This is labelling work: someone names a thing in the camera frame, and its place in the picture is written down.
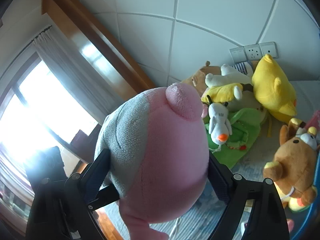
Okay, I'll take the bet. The pink and white round plush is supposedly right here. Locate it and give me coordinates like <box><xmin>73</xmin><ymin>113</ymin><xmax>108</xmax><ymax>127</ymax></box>
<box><xmin>95</xmin><ymin>83</ymin><xmax>209</xmax><ymax>239</ymax></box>

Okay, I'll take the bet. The pig plush teal shirt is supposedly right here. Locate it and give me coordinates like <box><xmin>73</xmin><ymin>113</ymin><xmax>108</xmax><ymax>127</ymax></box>
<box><xmin>287</xmin><ymin>219</ymin><xmax>295</xmax><ymax>233</ymax></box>

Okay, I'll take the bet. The blue crate lid flap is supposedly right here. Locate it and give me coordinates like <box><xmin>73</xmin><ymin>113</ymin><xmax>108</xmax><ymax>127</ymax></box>
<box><xmin>291</xmin><ymin>197</ymin><xmax>319</xmax><ymax>239</ymax></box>

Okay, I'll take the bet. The brown bear on yellow duck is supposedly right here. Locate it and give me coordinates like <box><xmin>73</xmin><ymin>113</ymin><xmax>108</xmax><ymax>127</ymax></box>
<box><xmin>263</xmin><ymin>118</ymin><xmax>319</xmax><ymax>212</ymax></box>

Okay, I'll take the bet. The light blue bed sheet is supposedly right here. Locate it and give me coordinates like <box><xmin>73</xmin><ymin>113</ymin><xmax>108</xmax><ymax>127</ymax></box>
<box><xmin>105</xmin><ymin>80</ymin><xmax>320</xmax><ymax>240</ymax></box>

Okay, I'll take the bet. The green frog plush pouch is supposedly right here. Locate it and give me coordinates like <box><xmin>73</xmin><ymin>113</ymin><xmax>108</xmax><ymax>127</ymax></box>
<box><xmin>207</xmin><ymin>108</ymin><xmax>266</xmax><ymax>168</ymax></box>

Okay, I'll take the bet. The small white bird plush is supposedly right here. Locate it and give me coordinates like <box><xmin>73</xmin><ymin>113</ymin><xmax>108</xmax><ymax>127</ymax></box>
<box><xmin>208</xmin><ymin>103</ymin><xmax>233</xmax><ymax>145</ymax></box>

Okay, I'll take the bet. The pink pig green clover shirt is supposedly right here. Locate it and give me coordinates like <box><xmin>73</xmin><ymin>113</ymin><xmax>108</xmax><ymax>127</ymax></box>
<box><xmin>201</xmin><ymin>103</ymin><xmax>208</xmax><ymax>119</ymax></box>

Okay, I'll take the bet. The yellow pikachu plush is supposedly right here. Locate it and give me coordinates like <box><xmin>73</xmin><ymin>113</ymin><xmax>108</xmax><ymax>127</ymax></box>
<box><xmin>252</xmin><ymin>54</ymin><xmax>297</xmax><ymax>124</ymax></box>

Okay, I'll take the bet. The yellow banana dog plush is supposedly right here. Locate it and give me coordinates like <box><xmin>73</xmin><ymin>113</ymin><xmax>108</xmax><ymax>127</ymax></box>
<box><xmin>201</xmin><ymin>64</ymin><xmax>253</xmax><ymax>104</ymax></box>

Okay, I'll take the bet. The brown capybara plush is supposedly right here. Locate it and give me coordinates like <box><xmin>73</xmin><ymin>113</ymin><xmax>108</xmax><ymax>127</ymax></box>
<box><xmin>181</xmin><ymin>61</ymin><xmax>221</xmax><ymax>97</ymax></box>

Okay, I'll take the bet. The white wall socket panel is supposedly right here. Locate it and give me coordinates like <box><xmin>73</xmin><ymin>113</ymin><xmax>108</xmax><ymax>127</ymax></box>
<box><xmin>229</xmin><ymin>42</ymin><xmax>279</xmax><ymax>63</ymax></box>

